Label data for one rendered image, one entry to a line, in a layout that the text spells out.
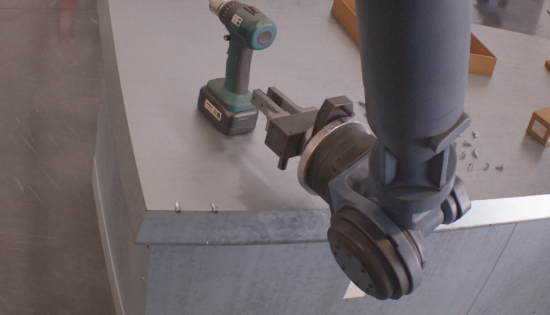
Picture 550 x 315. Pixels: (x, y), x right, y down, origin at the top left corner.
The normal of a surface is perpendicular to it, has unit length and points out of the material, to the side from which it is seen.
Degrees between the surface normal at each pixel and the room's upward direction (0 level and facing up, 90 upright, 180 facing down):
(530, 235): 90
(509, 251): 90
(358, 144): 29
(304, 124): 0
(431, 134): 108
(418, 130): 113
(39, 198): 0
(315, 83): 0
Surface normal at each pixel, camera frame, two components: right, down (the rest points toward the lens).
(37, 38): 0.21, -0.83
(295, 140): 0.58, 0.53
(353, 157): -0.20, -0.64
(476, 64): 0.25, 0.55
